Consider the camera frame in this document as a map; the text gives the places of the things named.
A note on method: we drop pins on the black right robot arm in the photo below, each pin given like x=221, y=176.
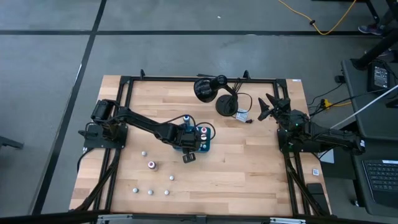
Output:
x=326, y=137

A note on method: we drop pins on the black aluminium table frame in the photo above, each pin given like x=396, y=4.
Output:
x=202, y=78

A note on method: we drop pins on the black power adapter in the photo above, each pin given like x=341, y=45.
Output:
x=380, y=77

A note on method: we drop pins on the grey furniture leg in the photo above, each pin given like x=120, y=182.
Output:
x=9, y=143

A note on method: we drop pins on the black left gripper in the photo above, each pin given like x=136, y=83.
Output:
x=188, y=140

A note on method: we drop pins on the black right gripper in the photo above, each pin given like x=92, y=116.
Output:
x=284, y=109

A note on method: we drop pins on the pink cap food coloring bottle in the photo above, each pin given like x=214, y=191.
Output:
x=151, y=165

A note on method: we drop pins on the black desk lamp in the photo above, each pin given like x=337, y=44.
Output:
x=227, y=105

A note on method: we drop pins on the person's shoe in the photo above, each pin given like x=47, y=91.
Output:
x=370, y=29

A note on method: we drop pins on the black desk leg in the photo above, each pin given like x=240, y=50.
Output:
x=373, y=53

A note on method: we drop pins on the red cap food coloring bottle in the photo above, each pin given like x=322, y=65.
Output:
x=204, y=129

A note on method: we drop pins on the white paper sheet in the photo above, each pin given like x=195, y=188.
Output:
x=326, y=156

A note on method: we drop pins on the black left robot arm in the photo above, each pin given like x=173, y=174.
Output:
x=146, y=123

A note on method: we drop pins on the black side desk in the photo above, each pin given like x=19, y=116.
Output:
x=373, y=124

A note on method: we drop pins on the laptop keyboard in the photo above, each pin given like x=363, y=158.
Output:
x=382, y=180

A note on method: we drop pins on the small white code tag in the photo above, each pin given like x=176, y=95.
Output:
x=316, y=171

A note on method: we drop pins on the teal plastic bin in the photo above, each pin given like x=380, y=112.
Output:
x=202, y=151

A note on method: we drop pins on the blue cap food coloring bottle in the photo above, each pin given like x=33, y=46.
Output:
x=186, y=118

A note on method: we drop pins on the flat black device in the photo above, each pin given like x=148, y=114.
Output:
x=316, y=191

